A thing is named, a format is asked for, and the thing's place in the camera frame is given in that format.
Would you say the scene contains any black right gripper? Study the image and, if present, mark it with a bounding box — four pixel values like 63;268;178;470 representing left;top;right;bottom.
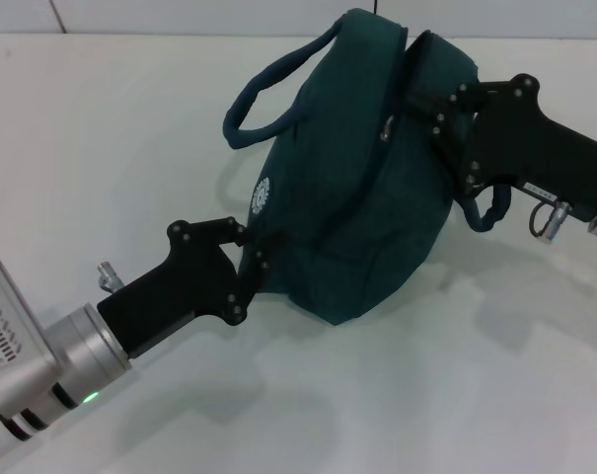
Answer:
405;32;597;224

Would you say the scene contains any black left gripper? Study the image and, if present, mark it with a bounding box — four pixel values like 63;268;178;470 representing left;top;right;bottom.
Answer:
96;216;292;359

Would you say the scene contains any dark teal insulated lunch bag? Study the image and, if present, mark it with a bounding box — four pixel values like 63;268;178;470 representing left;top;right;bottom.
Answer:
222;8;512;328

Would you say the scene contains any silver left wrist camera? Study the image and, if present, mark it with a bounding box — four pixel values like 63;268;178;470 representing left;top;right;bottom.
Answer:
0;249;58;415

